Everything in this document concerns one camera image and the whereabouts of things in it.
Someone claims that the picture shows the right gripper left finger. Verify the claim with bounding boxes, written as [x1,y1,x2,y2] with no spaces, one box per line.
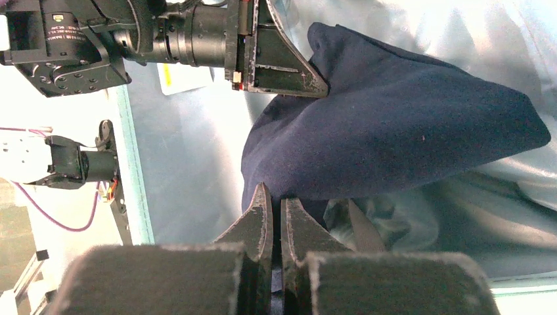
[47,183,273,314]

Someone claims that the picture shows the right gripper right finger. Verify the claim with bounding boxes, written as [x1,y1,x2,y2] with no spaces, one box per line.
[280,198,499,314]

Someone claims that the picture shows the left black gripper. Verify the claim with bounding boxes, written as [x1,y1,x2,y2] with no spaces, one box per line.
[156,1,328,98]

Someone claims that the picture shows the light blue ribbed suitcase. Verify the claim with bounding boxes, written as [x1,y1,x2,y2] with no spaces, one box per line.
[121,1,556,293]

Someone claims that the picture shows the dark navy garment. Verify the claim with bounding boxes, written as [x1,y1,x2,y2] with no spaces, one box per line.
[241,22,551,209]

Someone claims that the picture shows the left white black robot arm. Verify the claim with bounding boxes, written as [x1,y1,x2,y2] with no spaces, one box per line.
[1,1,328,98]

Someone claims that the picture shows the white card label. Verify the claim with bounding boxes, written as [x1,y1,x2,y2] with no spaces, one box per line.
[157,64,213,96]

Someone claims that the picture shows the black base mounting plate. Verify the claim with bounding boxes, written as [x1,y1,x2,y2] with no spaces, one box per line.
[95,119,133,245]

